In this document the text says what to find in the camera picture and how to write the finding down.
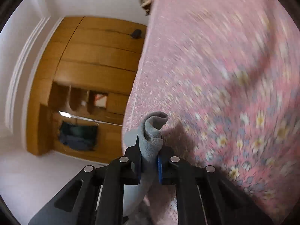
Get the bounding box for grey fleece pants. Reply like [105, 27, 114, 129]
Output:
[123, 112, 168, 216]

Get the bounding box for dark clothes hanging in wardrobe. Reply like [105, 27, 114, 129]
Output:
[59, 121, 98, 151]

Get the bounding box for wooden wardrobe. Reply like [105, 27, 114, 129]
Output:
[25, 17, 146, 163]

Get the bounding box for white orange box on shelf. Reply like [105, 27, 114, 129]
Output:
[93, 94, 108, 108]

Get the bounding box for pink floral bedspread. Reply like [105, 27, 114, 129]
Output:
[123, 0, 299, 224]

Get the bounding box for black pouch on wardrobe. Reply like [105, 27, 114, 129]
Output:
[131, 29, 142, 39]

